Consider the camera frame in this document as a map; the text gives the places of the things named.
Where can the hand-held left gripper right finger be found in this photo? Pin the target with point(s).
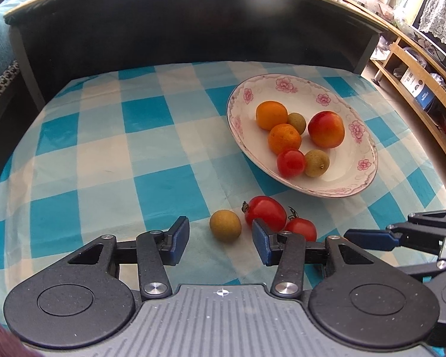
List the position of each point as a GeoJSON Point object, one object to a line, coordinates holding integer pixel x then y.
{"type": "Point", "coordinates": [260, 241]}

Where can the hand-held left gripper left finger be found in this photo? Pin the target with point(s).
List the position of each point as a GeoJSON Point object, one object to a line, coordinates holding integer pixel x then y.
{"type": "Point", "coordinates": [180, 240]}

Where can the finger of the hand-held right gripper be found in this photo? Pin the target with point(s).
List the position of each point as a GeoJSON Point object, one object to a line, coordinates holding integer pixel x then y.
{"type": "Point", "coordinates": [371, 238]}
{"type": "Point", "coordinates": [438, 218]}

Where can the large red tomato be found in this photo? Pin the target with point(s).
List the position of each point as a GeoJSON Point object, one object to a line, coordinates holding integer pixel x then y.
{"type": "Point", "coordinates": [265, 213]}

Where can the small red tomato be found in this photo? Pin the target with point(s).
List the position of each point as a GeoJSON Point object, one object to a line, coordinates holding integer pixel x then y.
{"type": "Point", "coordinates": [291, 163]}
{"type": "Point", "coordinates": [301, 229]}

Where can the white floral plate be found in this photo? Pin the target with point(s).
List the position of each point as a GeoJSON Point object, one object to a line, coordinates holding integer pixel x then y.
{"type": "Point", "coordinates": [342, 178]}

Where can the mandarin orange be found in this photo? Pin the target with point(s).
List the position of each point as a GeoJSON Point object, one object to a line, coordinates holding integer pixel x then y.
{"type": "Point", "coordinates": [284, 139]}
{"type": "Point", "coordinates": [271, 115]}

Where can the red-orange nectarine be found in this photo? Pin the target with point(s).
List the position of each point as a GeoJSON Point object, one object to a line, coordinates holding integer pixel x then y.
{"type": "Point", "coordinates": [326, 129]}

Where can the person's left forearm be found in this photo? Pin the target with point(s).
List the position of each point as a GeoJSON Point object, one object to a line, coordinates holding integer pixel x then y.
{"type": "Point", "coordinates": [2, 338]}

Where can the blue checkered tablecloth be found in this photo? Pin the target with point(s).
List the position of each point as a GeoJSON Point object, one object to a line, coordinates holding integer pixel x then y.
{"type": "Point", "coordinates": [115, 156]}

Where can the blue cardboard box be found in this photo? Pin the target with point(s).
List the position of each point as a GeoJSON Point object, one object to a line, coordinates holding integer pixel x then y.
{"type": "Point", "coordinates": [427, 97]}

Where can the white cardboard box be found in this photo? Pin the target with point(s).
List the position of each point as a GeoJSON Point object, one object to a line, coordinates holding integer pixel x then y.
{"type": "Point", "coordinates": [410, 80]}

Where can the black television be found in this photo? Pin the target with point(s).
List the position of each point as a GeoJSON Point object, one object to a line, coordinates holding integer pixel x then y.
{"type": "Point", "coordinates": [442, 54]}

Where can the wooden television stand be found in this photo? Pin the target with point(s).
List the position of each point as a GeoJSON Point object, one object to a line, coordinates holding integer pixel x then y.
{"type": "Point", "coordinates": [405, 55]}

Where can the white plastic item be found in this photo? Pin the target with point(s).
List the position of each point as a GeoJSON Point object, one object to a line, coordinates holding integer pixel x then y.
{"type": "Point", "coordinates": [382, 48]}

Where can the dark wooden table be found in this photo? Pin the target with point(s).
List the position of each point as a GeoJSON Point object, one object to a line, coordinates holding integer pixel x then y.
{"type": "Point", "coordinates": [171, 26]}

